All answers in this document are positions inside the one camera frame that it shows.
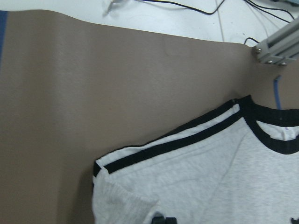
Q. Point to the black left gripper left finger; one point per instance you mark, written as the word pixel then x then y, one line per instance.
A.
pixel 158 220

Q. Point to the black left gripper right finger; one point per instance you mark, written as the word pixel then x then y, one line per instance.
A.
pixel 170 220

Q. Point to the aluminium frame post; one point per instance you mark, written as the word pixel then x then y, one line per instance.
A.
pixel 282 47

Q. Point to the grey t-shirt with cartoon print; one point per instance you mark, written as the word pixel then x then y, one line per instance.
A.
pixel 238 164

